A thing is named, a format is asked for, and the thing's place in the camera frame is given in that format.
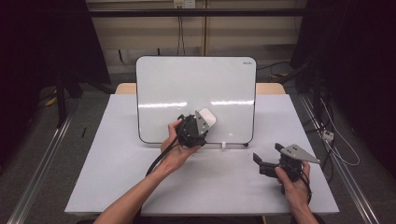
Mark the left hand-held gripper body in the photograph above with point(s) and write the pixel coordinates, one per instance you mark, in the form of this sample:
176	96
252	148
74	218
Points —
191	133

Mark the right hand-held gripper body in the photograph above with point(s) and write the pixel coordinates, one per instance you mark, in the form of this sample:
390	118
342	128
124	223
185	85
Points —
295	154

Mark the white rectangular whiteboard eraser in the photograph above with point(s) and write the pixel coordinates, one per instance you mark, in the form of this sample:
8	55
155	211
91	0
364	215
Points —
209	117

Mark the white rounded whiteboard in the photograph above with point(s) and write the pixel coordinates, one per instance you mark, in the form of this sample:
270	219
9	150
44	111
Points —
199	84

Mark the person's left hand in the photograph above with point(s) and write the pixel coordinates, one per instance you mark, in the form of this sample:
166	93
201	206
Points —
176	155

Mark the person's right hand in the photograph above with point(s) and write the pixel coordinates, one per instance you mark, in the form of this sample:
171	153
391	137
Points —
297	193

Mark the white whiteboard foot clip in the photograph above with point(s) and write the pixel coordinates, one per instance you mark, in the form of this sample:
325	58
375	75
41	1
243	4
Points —
223	145

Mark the white power strip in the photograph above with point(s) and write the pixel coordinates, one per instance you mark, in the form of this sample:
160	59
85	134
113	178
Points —
328	135

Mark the small black floor object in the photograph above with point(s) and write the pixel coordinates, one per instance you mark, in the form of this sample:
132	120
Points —
83	132

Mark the black curtain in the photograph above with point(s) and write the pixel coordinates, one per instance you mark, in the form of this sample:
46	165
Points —
358	62
40	46

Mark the black horizontal beam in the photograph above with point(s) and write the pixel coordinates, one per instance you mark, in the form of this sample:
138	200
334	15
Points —
193	12

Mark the black metal stand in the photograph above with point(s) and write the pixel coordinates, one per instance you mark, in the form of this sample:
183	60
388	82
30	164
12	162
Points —
61	99

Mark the metal floor rail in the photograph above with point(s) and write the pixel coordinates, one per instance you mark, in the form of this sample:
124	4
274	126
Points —
37	174
348	177

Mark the white wall socket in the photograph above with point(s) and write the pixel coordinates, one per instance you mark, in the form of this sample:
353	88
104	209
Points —
184	3

